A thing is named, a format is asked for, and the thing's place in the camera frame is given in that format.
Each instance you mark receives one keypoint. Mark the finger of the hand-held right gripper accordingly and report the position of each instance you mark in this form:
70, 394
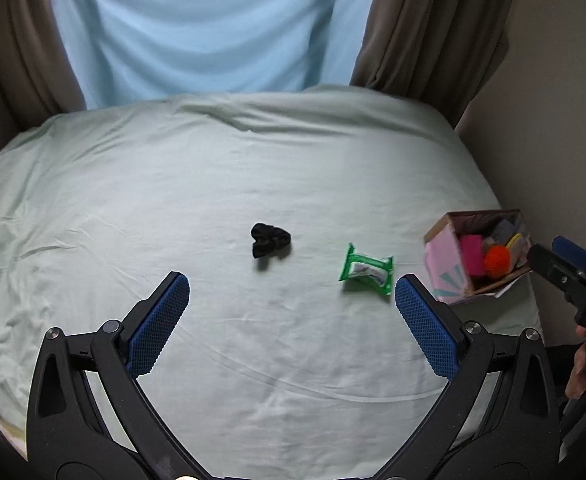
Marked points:
548, 267
575, 255

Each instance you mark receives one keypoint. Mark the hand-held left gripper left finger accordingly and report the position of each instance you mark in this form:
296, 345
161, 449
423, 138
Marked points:
158, 325

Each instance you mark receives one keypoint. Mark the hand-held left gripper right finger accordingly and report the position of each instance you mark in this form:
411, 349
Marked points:
425, 330

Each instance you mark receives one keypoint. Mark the round yellow-rimmed mirror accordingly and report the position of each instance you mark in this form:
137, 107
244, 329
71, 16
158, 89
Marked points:
514, 241

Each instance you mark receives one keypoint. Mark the orange pompom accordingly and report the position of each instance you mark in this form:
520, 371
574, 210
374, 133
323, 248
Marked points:
497, 261

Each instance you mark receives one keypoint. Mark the grey-blue sock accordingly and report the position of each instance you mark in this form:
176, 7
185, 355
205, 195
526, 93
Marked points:
503, 229

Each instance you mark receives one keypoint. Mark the cardboard box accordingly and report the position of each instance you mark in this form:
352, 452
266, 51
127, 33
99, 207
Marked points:
448, 270

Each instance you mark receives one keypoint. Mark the pink pouch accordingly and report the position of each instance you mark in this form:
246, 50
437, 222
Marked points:
473, 255

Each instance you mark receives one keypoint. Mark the green tissue packet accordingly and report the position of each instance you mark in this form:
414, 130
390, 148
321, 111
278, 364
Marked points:
368, 270

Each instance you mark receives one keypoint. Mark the black patterned cloth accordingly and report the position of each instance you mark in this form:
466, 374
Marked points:
269, 240

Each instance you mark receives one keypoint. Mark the person's right hand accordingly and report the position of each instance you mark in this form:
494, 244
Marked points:
577, 365

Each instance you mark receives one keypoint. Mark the pale green bed sheet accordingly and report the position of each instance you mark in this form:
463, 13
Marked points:
223, 185

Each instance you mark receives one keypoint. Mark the wide brown curtain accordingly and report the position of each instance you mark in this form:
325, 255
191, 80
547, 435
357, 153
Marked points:
433, 30

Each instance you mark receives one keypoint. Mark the light blue hanging cloth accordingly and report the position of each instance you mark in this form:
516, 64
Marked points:
208, 25

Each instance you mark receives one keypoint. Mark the narrow brown curtain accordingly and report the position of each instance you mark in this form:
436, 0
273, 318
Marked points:
38, 40

